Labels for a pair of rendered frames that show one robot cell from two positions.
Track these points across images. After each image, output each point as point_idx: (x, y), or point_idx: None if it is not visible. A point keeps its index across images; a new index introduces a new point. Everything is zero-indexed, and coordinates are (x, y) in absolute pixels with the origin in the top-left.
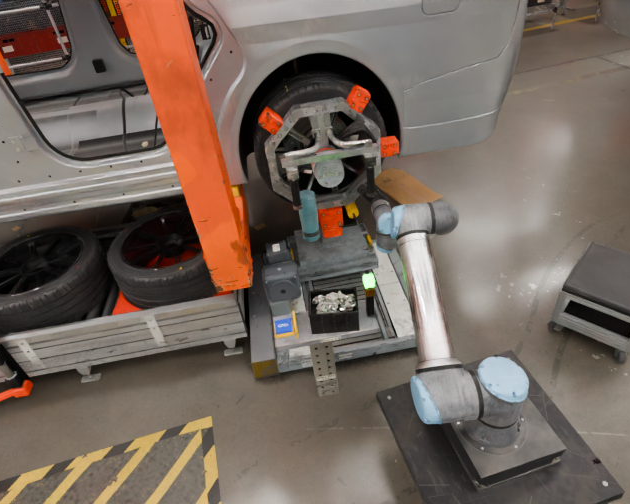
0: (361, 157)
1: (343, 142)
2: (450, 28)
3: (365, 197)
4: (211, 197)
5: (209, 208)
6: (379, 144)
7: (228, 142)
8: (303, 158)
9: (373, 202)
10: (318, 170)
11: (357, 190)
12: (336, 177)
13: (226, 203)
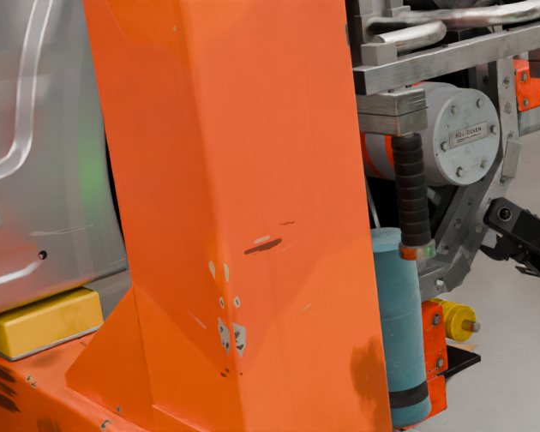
0: (537, 68)
1: (507, 5)
2: None
3: (521, 236)
4: (301, 112)
5: (290, 173)
6: (512, 69)
7: (71, 99)
8: (423, 56)
9: None
10: (438, 120)
11: (491, 219)
12: (483, 144)
13: (351, 143)
